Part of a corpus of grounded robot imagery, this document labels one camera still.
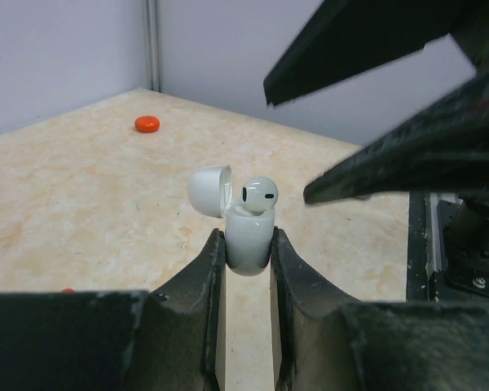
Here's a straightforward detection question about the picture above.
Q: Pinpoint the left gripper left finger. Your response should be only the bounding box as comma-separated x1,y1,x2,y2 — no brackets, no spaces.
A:
0,230,226,390

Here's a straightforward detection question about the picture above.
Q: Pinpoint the orange earbud case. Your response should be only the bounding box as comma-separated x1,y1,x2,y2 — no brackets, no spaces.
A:
134,116,161,134

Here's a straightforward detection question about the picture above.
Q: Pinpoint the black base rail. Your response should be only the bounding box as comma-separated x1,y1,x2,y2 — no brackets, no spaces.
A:
405,191,489,305

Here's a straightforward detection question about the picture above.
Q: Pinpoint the white earbud charging case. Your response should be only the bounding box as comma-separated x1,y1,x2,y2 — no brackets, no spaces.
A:
187,165,275,277

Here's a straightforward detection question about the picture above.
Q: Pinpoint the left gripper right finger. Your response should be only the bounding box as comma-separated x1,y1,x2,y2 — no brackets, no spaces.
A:
271,229,489,390

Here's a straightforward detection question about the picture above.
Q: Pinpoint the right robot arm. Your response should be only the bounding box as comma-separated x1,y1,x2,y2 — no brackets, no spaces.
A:
263,1,489,299

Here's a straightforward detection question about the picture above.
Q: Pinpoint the white earbud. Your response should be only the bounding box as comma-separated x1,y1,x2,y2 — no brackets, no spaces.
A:
241,177,279,214

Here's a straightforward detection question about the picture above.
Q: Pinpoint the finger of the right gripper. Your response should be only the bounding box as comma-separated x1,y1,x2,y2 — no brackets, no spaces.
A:
303,69,489,205
263,0,470,105

